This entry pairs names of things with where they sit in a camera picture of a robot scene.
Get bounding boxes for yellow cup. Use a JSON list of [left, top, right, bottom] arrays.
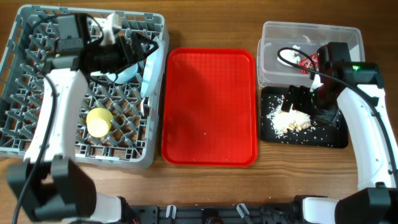
[[86, 108, 113, 138]]

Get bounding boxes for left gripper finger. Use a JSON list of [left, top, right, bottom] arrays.
[[133, 46, 158, 63], [135, 32, 159, 50]]

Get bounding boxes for red snack wrapper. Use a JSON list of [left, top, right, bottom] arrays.
[[295, 53, 318, 70]]

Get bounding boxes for red plastic tray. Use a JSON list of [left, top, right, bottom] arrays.
[[161, 47, 258, 167]]

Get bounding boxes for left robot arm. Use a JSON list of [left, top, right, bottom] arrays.
[[7, 13, 164, 223]]

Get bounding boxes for large light blue plate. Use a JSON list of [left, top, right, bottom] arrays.
[[141, 37, 164, 98]]

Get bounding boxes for white napkin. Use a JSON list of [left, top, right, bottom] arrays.
[[277, 45, 301, 67]]

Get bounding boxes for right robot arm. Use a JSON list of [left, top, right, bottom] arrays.
[[282, 62, 397, 223]]

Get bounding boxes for light blue bowl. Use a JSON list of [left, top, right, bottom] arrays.
[[91, 64, 138, 85]]

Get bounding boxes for black tray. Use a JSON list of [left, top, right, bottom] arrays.
[[261, 86, 348, 148]]

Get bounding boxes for clear plastic bin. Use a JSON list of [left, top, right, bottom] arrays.
[[257, 21, 365, 87]]

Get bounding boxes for food scraps rice and nuts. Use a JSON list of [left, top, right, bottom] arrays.
[[266, 95, 315, 138]]

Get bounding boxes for grey dishwasher rack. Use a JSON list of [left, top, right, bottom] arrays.
[[1, 5, 170, 169]]

